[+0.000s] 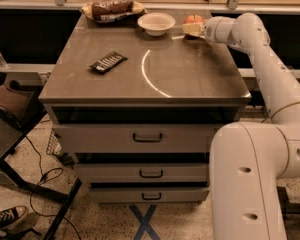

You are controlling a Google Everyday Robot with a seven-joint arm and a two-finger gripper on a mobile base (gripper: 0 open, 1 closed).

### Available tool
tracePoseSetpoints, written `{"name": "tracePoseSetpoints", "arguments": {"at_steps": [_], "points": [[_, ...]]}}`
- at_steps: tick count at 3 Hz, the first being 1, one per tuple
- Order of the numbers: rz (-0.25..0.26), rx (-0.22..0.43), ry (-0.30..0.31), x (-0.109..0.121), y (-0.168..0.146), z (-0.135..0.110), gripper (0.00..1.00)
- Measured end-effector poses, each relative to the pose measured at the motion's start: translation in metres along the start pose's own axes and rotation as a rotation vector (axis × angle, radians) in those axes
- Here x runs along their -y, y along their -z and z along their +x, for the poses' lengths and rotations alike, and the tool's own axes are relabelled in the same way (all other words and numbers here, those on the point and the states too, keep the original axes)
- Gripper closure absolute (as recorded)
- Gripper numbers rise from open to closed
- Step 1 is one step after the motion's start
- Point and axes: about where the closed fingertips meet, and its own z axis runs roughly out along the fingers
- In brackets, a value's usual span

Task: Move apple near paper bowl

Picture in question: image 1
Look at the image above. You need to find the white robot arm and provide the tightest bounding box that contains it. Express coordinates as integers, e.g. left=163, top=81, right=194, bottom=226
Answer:
left=202, top=13, right=300, bottom=240

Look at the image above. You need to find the white paper bowl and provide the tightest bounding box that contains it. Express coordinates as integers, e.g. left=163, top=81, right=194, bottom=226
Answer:
left=137, top=13, right=175, bottom=36

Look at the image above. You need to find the blue tape cross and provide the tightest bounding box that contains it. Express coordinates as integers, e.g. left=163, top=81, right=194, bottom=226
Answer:
left=129, top=205, right=161, bottom=240

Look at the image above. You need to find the red apple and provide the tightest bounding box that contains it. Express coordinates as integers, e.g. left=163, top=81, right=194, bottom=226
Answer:
left=184, top=14, right=205, bottom=24

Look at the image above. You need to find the black floor cable left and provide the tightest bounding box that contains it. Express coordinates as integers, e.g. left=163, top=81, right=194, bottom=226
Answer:
left=24, top=135, right=83, bottom=240

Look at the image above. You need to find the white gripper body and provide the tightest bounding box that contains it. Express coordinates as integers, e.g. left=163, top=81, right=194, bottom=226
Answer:
left=204, top=16, right=235, bottom=44

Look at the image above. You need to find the grey drawer cabinet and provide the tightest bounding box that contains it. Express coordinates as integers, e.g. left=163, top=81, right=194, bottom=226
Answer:
left=40, top=10, right=251, bottom=192

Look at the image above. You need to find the brown chip bag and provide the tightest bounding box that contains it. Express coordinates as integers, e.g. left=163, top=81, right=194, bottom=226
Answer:
left=81, top=0, right=146, bottom=23

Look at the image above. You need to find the middle grey drawer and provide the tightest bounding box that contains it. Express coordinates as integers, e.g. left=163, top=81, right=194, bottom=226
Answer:
left=74, top=163, right=209, bottom=183

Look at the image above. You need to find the black metal stand base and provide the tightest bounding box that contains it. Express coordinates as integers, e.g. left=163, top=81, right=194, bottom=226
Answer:
left=277, top=187, right=300, bottom=240

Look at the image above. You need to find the grey drawer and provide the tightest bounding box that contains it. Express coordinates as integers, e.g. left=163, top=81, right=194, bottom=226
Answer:
left=53, top=124, right=222, bottom=153
left=89, top=187, right=209, bottom=204
left=74, top=163, right=209, bottom=183

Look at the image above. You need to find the dark side table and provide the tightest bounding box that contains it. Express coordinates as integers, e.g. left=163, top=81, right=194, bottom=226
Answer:
left=0, top=81, right=81, bottom=240

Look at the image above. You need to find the top grey drawer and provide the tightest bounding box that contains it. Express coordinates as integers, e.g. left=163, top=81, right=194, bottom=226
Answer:
left=53, top=124, right=222, bottom=153

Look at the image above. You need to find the black snack bar wrapper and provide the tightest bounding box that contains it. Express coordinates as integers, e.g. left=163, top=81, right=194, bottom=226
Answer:
left=91, top=51, right=126, bottom=74

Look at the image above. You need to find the black and white sneaker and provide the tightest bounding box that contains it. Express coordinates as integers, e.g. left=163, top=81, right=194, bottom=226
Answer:
left=0, top=205, right=28, bottom=230

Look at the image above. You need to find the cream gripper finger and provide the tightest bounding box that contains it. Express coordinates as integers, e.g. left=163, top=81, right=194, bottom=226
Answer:
left=182, top=22, right=204, bottom=37

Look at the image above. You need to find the bottom grey drawer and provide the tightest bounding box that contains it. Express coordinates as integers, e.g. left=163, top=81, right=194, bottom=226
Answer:
left=89, top=187, right=209, bottom=204

